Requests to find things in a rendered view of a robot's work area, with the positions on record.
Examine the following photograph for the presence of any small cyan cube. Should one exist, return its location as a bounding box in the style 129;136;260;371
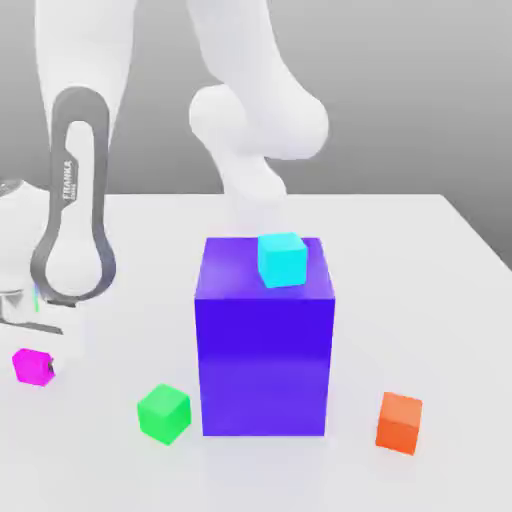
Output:
256;232;309;290

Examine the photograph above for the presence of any large purple box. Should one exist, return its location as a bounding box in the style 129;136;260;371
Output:
193;236;336;438

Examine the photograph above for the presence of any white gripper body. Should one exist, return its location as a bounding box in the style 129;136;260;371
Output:
0;310;88;355

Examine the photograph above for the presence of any small green cube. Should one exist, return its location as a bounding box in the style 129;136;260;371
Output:
136;382;193;447

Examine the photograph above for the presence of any small orange cube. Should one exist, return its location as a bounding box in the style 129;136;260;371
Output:
374;391;424;457

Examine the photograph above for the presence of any small magenta cube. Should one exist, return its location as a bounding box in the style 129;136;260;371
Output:
11;347;57;388

